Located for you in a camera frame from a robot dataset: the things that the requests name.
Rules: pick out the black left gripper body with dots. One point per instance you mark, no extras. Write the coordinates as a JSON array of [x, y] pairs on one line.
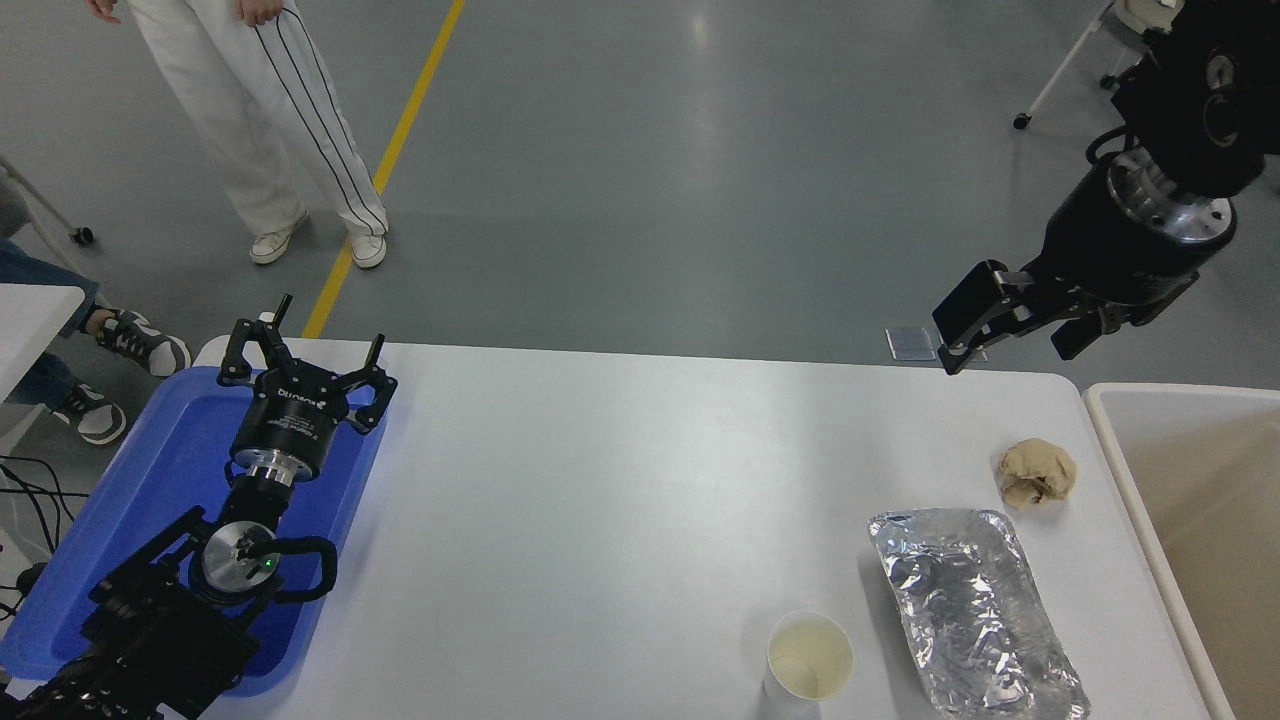
[[290, 420]]

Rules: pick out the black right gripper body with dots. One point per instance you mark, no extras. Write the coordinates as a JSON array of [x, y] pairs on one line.
[[1110, 255]]

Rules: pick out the white paper cup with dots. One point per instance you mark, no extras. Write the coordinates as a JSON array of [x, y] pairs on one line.
[[810, 655]]

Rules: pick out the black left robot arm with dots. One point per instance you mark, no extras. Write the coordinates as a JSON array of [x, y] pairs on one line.
[[150, 640]]

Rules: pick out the standing person's left hand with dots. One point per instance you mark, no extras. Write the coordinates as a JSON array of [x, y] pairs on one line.
[[260, 10]]

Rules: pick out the standing person's right hand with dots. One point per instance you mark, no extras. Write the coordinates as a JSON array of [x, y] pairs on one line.
[[102, 8]]

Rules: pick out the metal floor plate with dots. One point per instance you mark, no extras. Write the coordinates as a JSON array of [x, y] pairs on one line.
[[908, 343], [980, 355]]

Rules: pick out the seated person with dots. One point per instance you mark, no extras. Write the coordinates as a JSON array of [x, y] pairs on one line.
[[140, 340]]

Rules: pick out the crumpled tan paper ball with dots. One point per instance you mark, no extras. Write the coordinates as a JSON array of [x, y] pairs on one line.
[[1035, 470]]

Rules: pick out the blue plastic tray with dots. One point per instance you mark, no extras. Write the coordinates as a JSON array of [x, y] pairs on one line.
[[150, 470]]

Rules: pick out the grey chair leg with caster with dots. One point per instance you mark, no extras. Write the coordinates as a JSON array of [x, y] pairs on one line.
[[82, 236]]

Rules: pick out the white-framed rolling chair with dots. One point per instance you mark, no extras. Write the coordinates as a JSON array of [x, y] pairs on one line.
[[1060, 65]]

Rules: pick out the small white side table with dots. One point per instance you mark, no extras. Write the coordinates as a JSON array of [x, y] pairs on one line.
[[30, 320]]

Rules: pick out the standing person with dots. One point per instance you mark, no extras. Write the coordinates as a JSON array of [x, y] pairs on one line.
[[300, 130]]

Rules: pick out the large pale bin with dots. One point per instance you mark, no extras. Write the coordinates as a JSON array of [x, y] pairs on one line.
[[1220, 520]]

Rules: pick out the crumpled silver foil tray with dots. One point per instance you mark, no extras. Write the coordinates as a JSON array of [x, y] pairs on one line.
[[960, 590]]

